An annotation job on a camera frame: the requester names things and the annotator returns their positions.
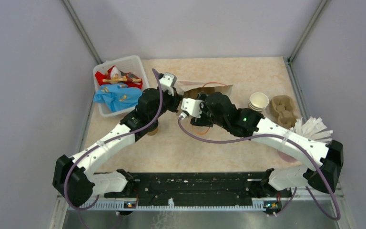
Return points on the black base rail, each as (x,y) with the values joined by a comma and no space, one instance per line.
(226,191)

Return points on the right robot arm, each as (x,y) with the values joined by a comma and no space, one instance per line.
(321,163)

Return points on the pink holder cup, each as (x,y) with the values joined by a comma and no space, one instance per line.
(286,157)

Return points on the stack of paper cups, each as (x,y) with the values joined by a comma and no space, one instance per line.
(258,101)

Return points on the white plastic basket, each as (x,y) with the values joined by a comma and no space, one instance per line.
(125,64)

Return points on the paper takeout bag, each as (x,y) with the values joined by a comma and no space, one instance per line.
(210,87)

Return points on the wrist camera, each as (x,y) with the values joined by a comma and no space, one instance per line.
(167,82)
(191,107)

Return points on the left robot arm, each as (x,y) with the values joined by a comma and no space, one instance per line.
(75,177)

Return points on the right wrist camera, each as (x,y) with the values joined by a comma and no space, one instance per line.
(191,107)

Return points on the red snack bag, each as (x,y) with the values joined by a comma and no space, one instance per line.
(115,76)

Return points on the single cardboard cup carrier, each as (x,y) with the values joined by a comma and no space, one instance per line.
(193,93)

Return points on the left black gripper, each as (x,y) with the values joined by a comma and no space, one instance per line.
(175,99)

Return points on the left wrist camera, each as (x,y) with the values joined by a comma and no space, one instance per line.
(167,82)

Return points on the white wrapped straws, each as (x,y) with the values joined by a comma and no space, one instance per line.
(313,129)

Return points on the blue snack bag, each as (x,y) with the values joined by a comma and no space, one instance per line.
(118,96)

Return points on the cardboard cup carrier stack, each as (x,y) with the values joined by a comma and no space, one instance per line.
(282,107)

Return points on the brown paper cup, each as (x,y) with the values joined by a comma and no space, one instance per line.
(154,130)

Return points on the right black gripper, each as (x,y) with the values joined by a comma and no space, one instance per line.
(202,120)

